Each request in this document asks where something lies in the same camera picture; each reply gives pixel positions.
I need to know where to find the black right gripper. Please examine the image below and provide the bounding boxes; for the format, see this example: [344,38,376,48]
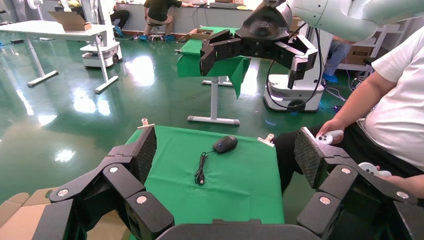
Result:
[199,29,320,90]

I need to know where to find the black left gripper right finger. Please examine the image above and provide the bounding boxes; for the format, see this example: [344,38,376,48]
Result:
[294,127,424,240]

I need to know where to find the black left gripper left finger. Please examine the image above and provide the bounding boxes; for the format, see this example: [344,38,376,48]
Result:
[32,126,175,240]

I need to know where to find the white handheld controller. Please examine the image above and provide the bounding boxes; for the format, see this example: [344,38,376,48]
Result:
[314,129,345,146]
[358,161,393,178]

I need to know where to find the black wired computer mouse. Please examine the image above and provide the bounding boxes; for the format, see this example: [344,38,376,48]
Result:
[194,135,239,186]

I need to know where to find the operator left forearm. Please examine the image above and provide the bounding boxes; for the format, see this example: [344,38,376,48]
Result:
[405,173,424,200]

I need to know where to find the operator right forearm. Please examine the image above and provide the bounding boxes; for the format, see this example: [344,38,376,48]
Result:
[331,70,398,128]

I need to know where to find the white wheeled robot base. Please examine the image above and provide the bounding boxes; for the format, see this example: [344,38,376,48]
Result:
[263,24,334,114]

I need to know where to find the white robot base with column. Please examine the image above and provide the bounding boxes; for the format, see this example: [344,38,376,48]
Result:
[80,0,124,69]

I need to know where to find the flat cardboard box on background table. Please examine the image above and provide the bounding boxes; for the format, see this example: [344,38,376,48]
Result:
[186,28,215,41]

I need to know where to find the open brown cardboard box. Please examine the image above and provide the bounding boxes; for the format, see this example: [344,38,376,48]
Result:
[0,187,132,240]

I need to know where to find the open cardboard box with raised flap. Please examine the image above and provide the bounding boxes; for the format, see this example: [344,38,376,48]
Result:
[48,10,93,32]

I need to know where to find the operator left hand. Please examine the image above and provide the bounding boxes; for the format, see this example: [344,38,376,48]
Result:
[375,165,409,190]

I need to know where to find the operator right hand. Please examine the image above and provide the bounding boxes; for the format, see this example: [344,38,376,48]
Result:
[316,118,346,146]

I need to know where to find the silver metal cloth clip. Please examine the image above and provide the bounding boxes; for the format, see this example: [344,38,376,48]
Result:
[137,117,156,130]
[256,133,276,148]

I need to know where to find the grey long counter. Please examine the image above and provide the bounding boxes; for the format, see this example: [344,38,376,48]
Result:
[115,2,255,35]

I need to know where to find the person in blue jeans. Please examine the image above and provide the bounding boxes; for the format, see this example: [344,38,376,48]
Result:
[322,35,353,84]

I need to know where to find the operator in white t-shirt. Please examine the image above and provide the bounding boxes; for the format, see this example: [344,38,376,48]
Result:
[271,26,424,200]

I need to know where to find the brown carton on shelf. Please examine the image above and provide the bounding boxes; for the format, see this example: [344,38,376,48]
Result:
[341,44,376,66]

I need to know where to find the seated person in black shirt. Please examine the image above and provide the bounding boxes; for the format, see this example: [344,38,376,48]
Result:
[143,0,195,37]

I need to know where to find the white storage shelf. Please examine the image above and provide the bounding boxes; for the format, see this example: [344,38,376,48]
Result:
[337,22,412,72]

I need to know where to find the seated person in dark trousers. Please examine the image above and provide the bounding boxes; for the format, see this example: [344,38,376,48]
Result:
[109,3,131,38]

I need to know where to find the long white table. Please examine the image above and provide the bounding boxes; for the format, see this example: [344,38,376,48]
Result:
[0,20,120,96]

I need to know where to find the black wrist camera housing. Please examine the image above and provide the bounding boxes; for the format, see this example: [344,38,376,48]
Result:
[234,1,294,41]

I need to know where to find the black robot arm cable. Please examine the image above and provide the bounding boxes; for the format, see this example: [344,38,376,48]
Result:
[265,28,325,111]

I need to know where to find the white background table frame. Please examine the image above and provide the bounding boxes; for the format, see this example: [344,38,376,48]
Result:
[187,76,241,126]

